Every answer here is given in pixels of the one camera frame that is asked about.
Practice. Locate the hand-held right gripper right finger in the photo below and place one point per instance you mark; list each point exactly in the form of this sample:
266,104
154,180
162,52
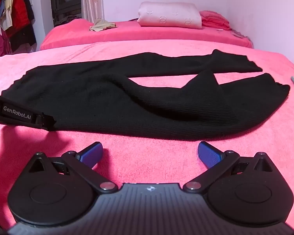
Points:
209,154

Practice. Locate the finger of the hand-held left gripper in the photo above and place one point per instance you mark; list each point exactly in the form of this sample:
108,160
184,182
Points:
47,122

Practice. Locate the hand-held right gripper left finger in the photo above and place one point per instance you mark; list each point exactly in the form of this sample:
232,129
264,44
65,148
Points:
92,153

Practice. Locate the black knit pants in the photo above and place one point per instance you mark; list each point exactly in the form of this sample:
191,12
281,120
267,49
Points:
137,98

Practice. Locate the large pink bed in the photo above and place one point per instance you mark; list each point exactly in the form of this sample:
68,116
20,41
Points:
149,156

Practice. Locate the black hanging garment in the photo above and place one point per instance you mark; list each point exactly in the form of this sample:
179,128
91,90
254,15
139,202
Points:
27,36

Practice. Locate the beige hanging shirt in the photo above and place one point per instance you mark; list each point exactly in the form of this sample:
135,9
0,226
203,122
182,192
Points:
7,14

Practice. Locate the red hanging jacket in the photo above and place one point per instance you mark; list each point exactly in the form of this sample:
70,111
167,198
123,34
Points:
19,12

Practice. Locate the dark cloth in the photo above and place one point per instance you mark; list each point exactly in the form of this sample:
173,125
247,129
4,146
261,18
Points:
67,20

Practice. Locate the beige crumpled cloth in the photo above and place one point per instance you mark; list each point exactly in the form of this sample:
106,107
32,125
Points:
103,25

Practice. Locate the small patterned cloth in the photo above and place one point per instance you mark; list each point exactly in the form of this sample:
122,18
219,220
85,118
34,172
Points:
240,33

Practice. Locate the pink patterned curtain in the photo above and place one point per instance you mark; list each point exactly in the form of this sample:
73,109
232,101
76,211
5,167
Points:
92,0

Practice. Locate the small pink bed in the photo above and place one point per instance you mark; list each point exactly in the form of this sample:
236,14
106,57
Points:
147,34

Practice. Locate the folded pink blanket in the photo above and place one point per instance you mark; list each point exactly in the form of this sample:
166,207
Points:
214,20

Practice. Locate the folded pale pink quilt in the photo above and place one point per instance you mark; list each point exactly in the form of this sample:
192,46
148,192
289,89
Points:
169,14

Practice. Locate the dark window frame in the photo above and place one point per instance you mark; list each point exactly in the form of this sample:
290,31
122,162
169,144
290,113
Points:
65,0

